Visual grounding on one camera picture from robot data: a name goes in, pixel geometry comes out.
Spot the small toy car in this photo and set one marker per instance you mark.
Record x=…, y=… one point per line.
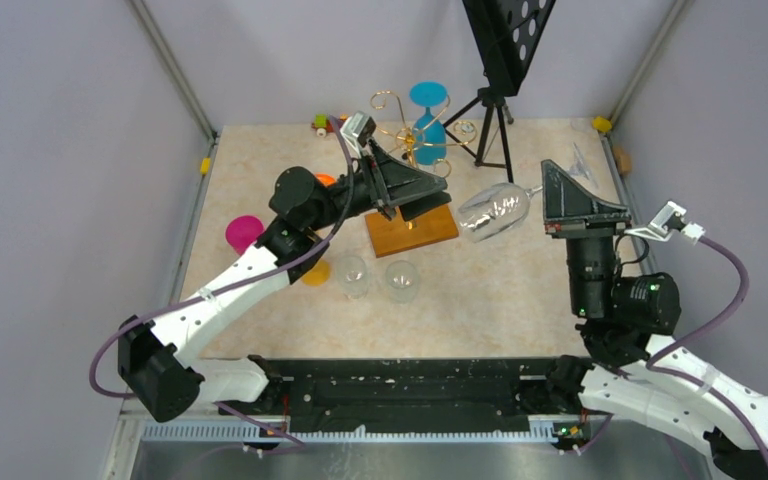
x=322, y=126

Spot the yellow corner clamp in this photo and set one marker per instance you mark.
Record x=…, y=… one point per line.
x=602, y=125

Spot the orange tape dispenser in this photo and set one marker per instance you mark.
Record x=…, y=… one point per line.
x=325, y=179

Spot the pink wine glass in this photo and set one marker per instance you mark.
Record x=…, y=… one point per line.
x=242, y=232

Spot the yellow wine glass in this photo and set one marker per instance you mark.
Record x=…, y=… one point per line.
x=318, y=275

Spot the clear wine glass front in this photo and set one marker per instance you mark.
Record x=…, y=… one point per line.
x=352, y=276

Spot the black music stand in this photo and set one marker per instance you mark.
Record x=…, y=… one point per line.
x=507, y=34

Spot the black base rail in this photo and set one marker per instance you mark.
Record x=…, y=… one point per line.
x=419, y=396

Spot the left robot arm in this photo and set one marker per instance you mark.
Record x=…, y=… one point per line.
x=158, y=354

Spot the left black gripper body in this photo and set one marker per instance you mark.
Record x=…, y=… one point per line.
x=381, y=182

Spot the clear wine glass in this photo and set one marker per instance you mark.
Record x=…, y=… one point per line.
x=402, y=281
x=352, y=276
x=501, y=208

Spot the blue wine glass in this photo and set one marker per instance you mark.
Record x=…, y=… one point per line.
x=428, y=131

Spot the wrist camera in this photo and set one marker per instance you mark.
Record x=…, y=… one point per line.
x=356, y=131
x=671, y=219

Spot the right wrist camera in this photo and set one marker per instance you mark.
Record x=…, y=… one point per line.
x=671, y=219

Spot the clear wine glass back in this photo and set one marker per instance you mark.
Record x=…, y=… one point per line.
x=501, y=208

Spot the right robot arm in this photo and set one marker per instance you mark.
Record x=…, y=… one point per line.
x=635, y=368

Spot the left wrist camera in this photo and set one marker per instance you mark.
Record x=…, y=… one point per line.
x=356, y=131

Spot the gold wine glass rack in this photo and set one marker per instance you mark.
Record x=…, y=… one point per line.
x=389, y=237

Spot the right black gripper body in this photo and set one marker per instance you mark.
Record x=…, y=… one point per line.
x=602, y=222

